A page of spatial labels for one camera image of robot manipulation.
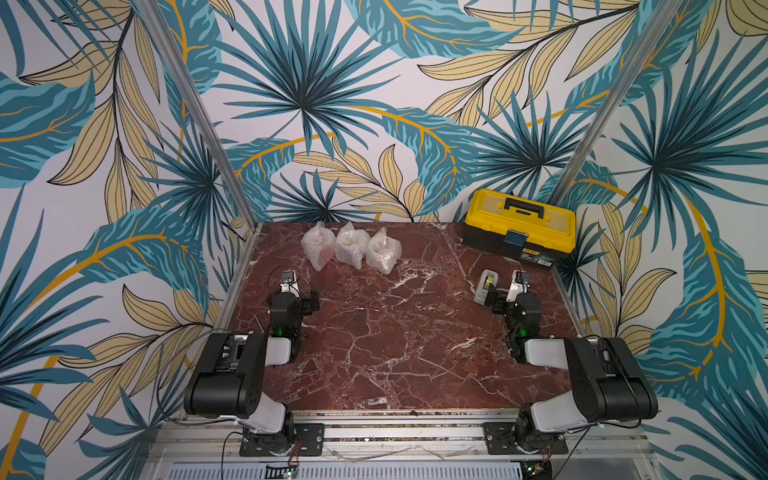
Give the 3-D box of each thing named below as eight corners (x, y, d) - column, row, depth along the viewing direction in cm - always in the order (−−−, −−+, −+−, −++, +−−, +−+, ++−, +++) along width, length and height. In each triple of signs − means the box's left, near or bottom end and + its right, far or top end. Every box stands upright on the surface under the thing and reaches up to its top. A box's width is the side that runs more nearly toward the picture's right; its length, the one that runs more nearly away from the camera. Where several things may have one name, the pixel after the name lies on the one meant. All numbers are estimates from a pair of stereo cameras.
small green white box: (473, 302, 101) (478, 293, 96) (478, 277, 107) (482, 268, 103) (489, 307, 100) (495, 298, 95) (493, 281, 106) (498, 272, 102)
